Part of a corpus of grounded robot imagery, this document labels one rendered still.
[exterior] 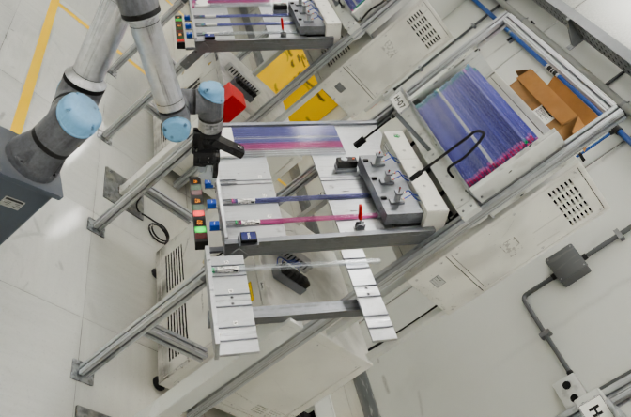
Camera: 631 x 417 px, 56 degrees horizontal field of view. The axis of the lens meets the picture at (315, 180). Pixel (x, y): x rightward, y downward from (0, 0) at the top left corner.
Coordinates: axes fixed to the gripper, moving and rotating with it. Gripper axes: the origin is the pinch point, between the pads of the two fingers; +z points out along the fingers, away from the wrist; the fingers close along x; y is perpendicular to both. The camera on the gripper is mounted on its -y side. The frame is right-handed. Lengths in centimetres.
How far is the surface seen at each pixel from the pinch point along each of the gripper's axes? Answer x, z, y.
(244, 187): -8.2, 9.5, -11.6
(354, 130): -43, 8, -62
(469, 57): -38, -29, -101
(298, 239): 21.1, 8.3, -25.0
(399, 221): 17, 6, -61
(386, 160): -11, 1, -64
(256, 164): -21.2, 9.4, -17.8
